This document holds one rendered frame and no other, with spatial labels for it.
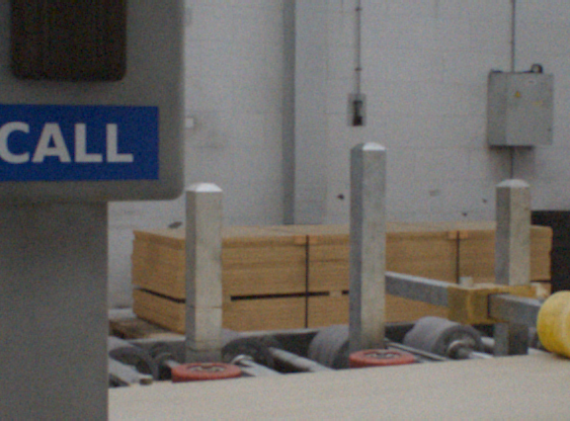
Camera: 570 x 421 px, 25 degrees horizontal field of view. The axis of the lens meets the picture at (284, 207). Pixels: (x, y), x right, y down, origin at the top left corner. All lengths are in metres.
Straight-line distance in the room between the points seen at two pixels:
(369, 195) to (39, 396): 1.30
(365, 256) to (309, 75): 6.53
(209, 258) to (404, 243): 5.70
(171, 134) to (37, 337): 0.07
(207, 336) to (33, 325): 1.21
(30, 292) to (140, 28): 0.08
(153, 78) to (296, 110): 7.76
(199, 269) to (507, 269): 0.46
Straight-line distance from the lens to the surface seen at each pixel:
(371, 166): 1.64
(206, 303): 1.55
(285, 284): 6.89
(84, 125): 0.34
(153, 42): 0.35
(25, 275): 0.36
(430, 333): 2.21
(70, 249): 0.36
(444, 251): 7.37
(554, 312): 1.59
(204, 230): 1.54
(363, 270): 1.64
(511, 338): 1.78
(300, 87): 8.12
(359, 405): 1.30
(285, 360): 2.09
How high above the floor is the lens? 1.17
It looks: 3 degrees down
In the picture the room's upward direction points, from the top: straight up
